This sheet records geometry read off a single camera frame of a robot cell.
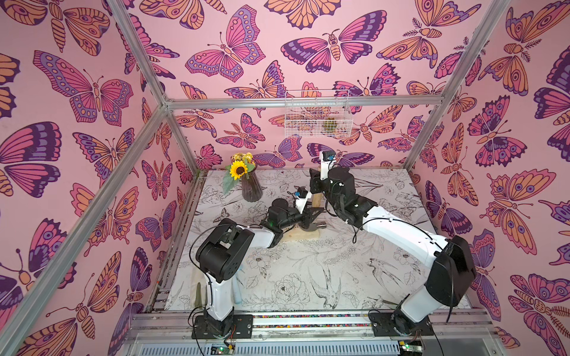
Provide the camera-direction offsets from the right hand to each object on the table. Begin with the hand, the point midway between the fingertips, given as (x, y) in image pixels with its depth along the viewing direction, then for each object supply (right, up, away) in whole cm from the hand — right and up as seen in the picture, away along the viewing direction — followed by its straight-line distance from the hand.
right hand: (316, 166), depth 78 cm
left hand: (+4, -15, +7) cm, 17 cm away
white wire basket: (+3, +24, +16) cm, 29 cm away
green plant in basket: (+7, +19, +14) cm, 25 cm away
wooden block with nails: (-6, -26, +13) cm, 30 cm away
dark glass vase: (-27, -7, +23) cm, 36 cm away
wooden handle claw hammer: (0, -12, 0) cm, 12 cm away
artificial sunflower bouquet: (-29, +2, +9) cm, 30 cm away
